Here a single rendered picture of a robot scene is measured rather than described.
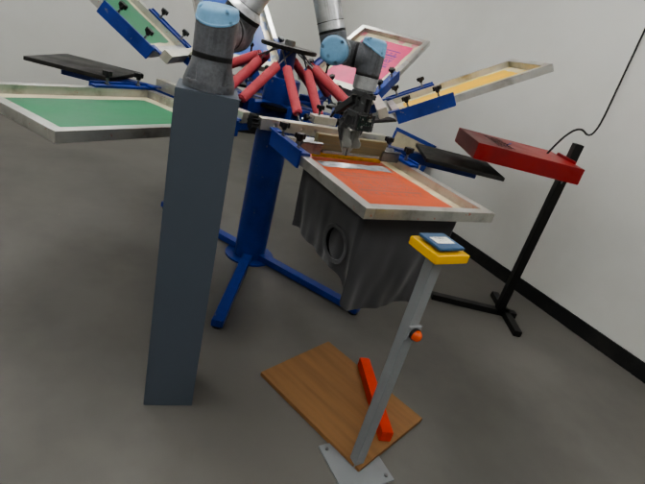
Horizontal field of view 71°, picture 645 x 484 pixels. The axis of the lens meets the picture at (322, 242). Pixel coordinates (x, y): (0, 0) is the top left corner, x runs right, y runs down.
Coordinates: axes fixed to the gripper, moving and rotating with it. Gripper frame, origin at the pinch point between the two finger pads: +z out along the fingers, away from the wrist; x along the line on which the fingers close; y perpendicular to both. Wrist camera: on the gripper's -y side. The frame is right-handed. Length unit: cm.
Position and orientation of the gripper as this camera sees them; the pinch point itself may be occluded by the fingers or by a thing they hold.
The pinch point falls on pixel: (345, 151)
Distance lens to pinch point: 154.3
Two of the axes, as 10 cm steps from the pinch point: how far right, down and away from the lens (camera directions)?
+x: 8.6, 0.0, 5.0
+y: 4.5, 4.4, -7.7
